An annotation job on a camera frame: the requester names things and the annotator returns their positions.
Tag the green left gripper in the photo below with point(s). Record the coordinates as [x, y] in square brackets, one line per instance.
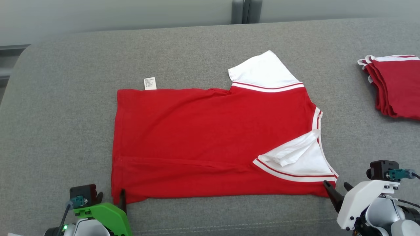
[108, 214]

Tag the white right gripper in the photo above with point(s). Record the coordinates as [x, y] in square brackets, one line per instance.
[356, 196]

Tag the red jersey with white sleeves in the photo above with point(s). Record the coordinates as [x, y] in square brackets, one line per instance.
[197, 137]

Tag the red shorts with white stripe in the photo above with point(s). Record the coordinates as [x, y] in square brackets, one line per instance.
[397, 88]

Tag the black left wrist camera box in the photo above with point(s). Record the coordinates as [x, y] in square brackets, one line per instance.
[83, 193]

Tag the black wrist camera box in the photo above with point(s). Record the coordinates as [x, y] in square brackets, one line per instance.
[83, 193]
[380, 168]

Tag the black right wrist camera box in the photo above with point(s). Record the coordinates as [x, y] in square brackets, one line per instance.
[380, 168]

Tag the grey double metal frame post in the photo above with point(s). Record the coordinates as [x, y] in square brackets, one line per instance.
[246, 11]

